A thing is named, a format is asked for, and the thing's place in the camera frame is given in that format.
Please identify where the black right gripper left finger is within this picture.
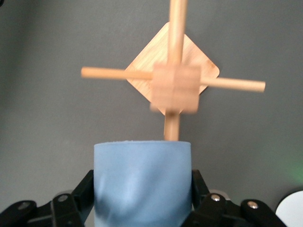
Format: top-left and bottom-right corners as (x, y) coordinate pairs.
(0, 169), (96, 227)

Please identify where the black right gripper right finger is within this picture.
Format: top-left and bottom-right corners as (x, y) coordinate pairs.
(184, 169), (288, 227)

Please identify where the light blue cup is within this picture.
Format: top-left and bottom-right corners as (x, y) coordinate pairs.
(93, 140), (193, 227)

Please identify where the wooden mug tree stand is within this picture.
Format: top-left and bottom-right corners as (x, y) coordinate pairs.
(80, 0), (267, 142)

